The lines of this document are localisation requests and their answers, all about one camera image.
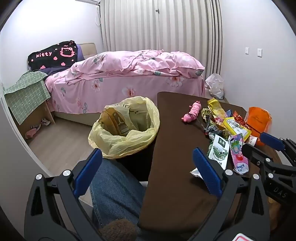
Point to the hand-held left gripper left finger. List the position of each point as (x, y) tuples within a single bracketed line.
[(89, 166)]

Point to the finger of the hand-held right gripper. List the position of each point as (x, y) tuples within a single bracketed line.
[(254, 154), (270, 139)]

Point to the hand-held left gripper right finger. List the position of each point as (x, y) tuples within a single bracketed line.
[(205, 166)]

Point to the pink cartoon snack packet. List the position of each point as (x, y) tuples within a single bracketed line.
[(239, 160)]

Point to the yellow white snack packet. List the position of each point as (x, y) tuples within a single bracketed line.
[(235, 128)]

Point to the yellow bag lined trash bin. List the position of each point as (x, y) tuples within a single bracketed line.
[(115, 143)]

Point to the red gold snack packet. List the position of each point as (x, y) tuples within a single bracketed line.
[(239, 118)]

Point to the person's left forearm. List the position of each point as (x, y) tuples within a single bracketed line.
[(118, 230)]

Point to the white paper scrap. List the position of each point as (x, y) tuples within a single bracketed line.
[(195, 172)]

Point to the green white milk carton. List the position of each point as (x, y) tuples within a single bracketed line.
[(218, 150)]

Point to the orange plastic bag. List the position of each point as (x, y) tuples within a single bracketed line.
[(257, 118)]

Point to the dark crumpled wrapper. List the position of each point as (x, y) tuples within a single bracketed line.
[(212, 131)]

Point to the person's jeans leg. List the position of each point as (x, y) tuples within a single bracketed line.
[(115, 197)]

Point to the small blue wrapper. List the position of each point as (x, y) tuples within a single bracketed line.
[(229, 112)]

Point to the beige bed base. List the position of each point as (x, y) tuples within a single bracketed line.
[(76, 118)]

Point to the olive crumpled wrapper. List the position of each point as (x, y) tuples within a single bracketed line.
[(205, 113)]

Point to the pink toy caterpillar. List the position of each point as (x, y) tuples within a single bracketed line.
[(193, 112)]

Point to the yellow foil snack wrapper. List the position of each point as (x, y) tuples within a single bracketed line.
[(216, 107)]

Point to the patterned plush slipper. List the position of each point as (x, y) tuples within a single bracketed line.
[(45, 121)]

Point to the pink plush slipper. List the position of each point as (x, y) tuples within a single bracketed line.
[(31, 133)]

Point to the wooden nightstand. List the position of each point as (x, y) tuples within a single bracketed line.
[(30, 120)]

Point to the pink floral bedsheet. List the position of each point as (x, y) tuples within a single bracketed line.
[(104, 92)]

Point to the white plastic bag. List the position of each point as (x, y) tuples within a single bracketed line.
[(215, 85)]

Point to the green checked cloth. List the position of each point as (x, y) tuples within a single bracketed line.
[(25, 95)]

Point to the black printed blanket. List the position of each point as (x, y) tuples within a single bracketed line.
[(46, 60)]

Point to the beige headboard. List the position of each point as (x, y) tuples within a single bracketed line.
[(89, 49)]

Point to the white pleated curtain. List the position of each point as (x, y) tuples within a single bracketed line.
[(129, 23)]

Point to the white air conditioner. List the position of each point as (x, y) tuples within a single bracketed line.
[(92, 1)]

